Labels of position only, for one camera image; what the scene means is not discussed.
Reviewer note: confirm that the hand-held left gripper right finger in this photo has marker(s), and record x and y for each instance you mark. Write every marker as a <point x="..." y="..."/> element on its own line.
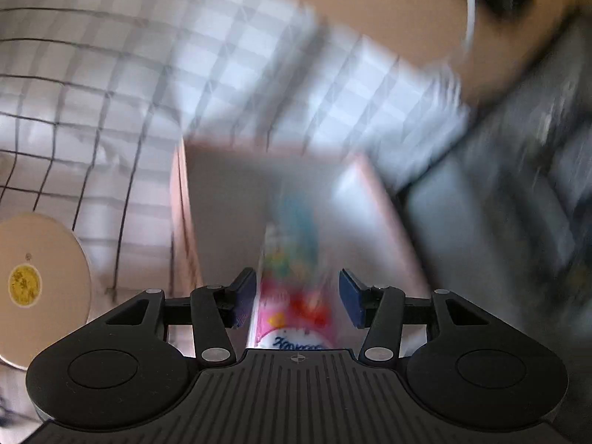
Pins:
<point x="350" y="297"/>

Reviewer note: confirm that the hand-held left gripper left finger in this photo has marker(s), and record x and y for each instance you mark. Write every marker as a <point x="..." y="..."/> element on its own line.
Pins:
<point x="245" y="297"/>

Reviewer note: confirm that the colourful printed tissue pack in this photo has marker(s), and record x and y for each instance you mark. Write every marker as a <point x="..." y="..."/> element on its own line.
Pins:
<point x="296" y="305"/>

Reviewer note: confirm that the pink storage box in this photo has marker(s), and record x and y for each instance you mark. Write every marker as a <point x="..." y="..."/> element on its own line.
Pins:
<point x="222" y="194"/>

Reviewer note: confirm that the round beige disc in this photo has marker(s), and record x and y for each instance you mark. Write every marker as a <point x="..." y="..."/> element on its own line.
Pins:
<point x="51" y="245"/>

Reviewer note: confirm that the checked tablecloth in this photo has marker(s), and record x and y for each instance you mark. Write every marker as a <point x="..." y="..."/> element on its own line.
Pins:
<point x="92" y="101"/>

